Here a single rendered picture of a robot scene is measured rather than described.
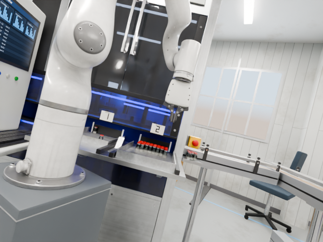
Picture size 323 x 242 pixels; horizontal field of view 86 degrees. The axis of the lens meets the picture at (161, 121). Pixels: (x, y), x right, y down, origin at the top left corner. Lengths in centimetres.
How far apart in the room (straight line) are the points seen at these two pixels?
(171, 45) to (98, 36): 41
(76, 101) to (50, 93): 6
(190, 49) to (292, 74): 340
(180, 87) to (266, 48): 356
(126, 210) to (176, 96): 84
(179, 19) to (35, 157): 62
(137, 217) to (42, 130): 92
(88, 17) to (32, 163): 37
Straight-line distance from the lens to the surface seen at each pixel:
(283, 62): 410
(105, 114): 119
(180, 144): 113
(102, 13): 52
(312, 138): 361
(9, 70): 126
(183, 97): 71
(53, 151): 51
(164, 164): 76
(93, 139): 94
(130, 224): 132
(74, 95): 49
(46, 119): 50
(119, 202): 127
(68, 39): 47
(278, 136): 380
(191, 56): 73
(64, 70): 58
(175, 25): 74
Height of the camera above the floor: 108
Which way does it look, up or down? level
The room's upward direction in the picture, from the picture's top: 14 degrees clockwise
